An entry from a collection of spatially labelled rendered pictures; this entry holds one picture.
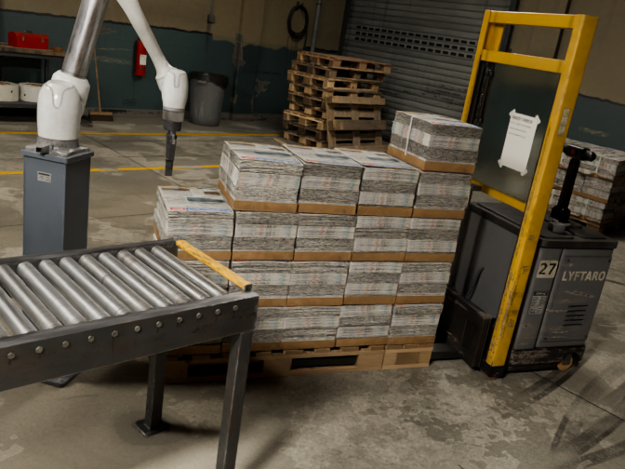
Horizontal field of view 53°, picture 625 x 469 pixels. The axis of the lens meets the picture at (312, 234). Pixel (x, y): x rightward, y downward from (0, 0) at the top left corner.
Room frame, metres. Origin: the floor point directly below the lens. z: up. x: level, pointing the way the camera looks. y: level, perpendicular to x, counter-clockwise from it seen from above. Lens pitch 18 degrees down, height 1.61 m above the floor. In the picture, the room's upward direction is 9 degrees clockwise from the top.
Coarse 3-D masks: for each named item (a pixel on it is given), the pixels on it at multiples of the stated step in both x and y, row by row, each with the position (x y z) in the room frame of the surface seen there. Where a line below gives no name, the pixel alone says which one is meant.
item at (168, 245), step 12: (156, 240) 2.17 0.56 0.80; (168, 240) 2.19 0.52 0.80; (48, 252) 1.91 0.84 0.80; (60, 252) 1.92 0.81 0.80; (72, 252) 1.94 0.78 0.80; (84, 252) 1.95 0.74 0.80; (96, 252) 1.97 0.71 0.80; (132, 252) 2.06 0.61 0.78; (0, 264) 1.76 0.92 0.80; (12, 264) 1.78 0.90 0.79; (36, 264) 1.83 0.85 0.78
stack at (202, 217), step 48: (192, 192) 2.79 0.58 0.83; (192, 240) 2.53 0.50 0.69; (240, 240) 2.61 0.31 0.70; (288, 240) 2.70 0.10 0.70; (336, 240) 2.80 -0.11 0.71; (384, 240) 2.89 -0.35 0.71; (240, 288) 2.62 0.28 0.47; (288, 288) 2.73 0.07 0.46; (336, 288) 2.81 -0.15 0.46; (384, 288) 2.91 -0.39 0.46; (288, 336) 2.73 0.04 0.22; (336, 336) 2.85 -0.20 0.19; (384, 336) 2.94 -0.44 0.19
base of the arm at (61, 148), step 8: (32, 144) 2.44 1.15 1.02; (40, 144) 2.40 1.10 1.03; (48, 144) 2.41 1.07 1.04; (56, 144) 2.42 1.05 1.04; (64, 144) 2.44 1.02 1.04; (72, 144) 2.46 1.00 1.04; (40, 152) 2.40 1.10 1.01; (48, 152) 2.40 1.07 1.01; (56, 152) 2.40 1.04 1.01; (64, 152) 2.41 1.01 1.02; (72, 152) 2.44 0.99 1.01; (80, 152) 2.50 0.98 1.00
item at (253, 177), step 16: (240, 160) 2.60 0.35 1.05; (256, 160) 2.63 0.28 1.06; (272, 160) 2.65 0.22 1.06; (288, 160) 2.72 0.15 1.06; (240, 176) 2.60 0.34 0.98; (256, 176) 2.63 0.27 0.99; (272, 176) 2.65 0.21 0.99; (288, 176) 2.68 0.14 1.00; (240, 192) 2.61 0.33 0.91; (256, 192) 2.63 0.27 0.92; (272, 192) 2.66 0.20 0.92; (288, 192) 2.68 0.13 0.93
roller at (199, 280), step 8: (152, 248) 2.11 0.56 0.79; (160, 248) 2.10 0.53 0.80; (160, 256) 2.06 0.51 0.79; (168, 256) 2.04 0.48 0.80; (168, 264) 2.01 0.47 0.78; (176, 264) 1.99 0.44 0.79; (184, 264) 1.98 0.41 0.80; (184, 272) 1.95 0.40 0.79; (192, 272) 1.93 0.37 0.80; (192, 280) 1.90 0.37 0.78; (200, 280) 1.88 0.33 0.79; (208, 280) 1.88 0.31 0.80; (208, 288) 1.84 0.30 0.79; (216, 288) 1.83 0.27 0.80
